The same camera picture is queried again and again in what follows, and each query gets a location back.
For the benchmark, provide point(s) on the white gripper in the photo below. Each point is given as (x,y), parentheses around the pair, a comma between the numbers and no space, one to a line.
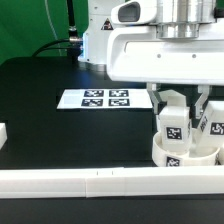
(168,41)

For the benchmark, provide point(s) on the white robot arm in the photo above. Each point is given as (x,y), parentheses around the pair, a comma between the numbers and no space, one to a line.
(95,38)

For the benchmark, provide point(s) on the white marker sheet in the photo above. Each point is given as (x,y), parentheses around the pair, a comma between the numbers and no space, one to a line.
(105,99)

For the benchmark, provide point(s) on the white front fence bar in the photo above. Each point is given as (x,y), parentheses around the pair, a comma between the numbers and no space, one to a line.
(86,183)

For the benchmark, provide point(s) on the white fence bar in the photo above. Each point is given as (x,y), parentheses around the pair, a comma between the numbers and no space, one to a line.
(86,183)
(3,134)

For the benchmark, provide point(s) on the white left fence bar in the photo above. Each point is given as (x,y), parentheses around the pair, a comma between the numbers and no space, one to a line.
(3,134)

